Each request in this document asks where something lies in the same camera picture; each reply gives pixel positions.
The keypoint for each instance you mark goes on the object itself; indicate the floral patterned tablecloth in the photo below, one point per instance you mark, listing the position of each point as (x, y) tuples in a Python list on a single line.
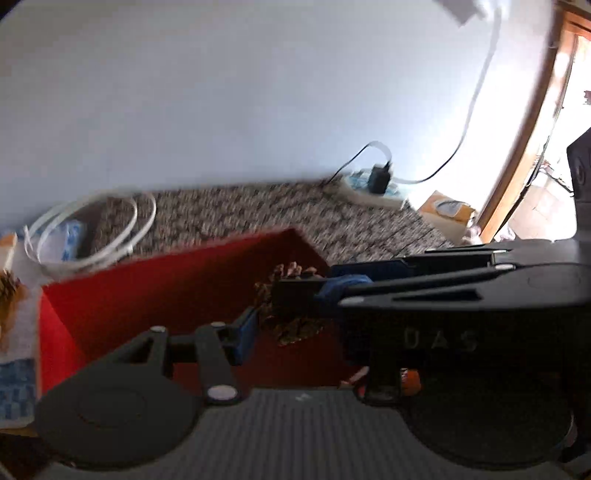
[(341, 231)]

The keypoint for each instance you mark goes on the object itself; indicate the white power strip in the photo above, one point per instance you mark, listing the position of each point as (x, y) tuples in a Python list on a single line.
[(354, 187)]

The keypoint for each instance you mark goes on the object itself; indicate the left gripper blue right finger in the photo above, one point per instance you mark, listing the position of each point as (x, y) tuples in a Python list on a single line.
[(334, 289)]

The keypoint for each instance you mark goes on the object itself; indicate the blue white packet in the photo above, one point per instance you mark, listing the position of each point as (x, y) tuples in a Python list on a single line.
[(61, 245)]

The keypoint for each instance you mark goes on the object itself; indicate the red cardboard box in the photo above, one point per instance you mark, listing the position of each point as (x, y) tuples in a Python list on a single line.
[(83, 319)]

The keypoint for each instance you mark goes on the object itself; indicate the orange cylinder with characters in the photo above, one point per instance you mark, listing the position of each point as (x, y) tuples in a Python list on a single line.
[(410, 382)]

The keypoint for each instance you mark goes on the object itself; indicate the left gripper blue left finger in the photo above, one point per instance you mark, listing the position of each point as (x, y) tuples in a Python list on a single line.
[(245, 333)]

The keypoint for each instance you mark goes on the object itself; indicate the brown pine cone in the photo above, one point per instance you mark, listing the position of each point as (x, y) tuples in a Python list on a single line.
[(287, 303)]

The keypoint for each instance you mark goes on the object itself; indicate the wooden door frame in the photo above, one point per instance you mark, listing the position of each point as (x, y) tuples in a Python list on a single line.
[(570, 26)]

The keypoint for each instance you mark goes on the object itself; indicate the black power adapter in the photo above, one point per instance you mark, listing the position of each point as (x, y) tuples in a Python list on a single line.
[(380, 178)]

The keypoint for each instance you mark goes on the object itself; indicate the yellow paper package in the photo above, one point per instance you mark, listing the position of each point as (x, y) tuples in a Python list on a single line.
[(447, 208)]

